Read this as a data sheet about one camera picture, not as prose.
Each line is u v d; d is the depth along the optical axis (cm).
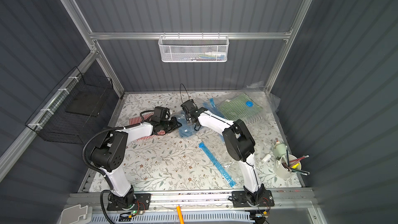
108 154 49
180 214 70
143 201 73
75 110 74
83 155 46
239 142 55
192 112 74
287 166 77
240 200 73
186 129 94
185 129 94
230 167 85
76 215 63
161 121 79
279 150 84
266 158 85
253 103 111
